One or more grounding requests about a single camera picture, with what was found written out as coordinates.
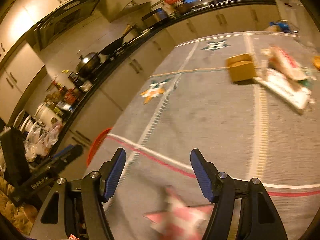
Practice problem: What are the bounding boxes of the white long medicine box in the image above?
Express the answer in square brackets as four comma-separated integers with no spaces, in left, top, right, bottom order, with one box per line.
[253,68,311,114]

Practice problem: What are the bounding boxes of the red white plastic bag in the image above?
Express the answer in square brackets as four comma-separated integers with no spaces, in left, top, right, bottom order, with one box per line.
[260,45,313,82]

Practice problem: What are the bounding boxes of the teal tissue pack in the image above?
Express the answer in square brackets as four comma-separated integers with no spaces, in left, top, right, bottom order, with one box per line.
[298,79,313,89]

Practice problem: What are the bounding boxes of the red plastic trash basket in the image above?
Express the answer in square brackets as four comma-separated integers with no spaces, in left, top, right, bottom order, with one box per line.
[86,128,112,166]

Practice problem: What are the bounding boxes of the crumpled plastic bags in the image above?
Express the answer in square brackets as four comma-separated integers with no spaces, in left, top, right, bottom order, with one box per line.
[24,121,63,163]

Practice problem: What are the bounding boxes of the white electric kettle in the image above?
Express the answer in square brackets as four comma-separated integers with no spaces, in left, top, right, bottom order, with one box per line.
[35,102,62,129]

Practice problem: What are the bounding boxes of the lidded steel pot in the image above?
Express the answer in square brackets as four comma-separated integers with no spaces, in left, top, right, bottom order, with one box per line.
[76,52,100,79]

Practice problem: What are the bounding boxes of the black wok pan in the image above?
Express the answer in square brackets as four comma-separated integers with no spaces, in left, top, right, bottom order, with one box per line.
[99,25,135,56]

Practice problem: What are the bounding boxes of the grey patterned tablecloth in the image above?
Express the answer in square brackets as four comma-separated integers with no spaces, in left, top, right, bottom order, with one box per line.
[88,32,319,239]

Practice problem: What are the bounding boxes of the black range hood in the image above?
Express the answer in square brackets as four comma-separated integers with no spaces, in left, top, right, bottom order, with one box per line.
[35,0,100,50]

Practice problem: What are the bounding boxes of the orange peel pieces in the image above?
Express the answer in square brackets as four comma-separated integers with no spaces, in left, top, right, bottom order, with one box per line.
[312,56,320,70]

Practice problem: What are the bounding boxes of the blue plastic bag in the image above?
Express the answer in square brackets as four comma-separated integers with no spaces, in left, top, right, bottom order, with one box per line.
[265,20,293,33]

